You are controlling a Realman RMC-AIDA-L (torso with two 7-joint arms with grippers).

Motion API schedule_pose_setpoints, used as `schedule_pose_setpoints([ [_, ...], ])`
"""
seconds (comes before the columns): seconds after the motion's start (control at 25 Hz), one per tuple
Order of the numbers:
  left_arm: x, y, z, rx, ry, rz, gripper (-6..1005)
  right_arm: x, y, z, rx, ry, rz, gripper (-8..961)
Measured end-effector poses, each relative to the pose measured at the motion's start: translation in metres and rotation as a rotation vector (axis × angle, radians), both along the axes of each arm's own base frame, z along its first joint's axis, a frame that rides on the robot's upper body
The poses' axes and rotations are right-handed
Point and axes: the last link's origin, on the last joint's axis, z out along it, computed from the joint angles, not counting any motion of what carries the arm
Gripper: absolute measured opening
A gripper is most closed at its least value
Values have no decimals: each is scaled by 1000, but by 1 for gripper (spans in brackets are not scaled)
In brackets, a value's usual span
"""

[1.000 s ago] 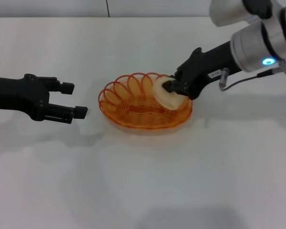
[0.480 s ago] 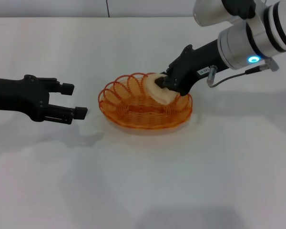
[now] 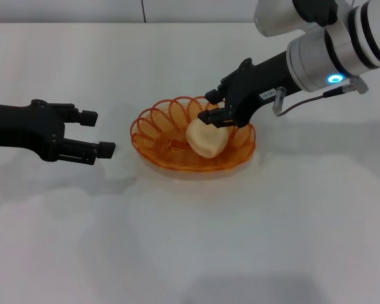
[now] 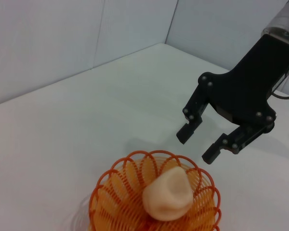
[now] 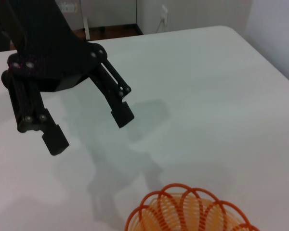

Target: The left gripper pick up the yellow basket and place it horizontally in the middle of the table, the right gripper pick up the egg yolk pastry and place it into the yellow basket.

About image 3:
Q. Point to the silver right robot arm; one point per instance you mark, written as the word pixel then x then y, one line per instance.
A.
pixel 329 47

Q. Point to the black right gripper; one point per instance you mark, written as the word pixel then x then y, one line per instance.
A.
pixel 256 82

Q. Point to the beige bread bun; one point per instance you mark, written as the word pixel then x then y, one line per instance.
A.
pixel 206 139

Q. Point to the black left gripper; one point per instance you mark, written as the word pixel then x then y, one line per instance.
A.
pixel 25 126

